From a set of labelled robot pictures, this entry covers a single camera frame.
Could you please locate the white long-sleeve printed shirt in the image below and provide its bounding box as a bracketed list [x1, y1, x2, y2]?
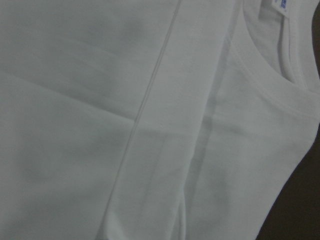
[0, 0, 320, 240]

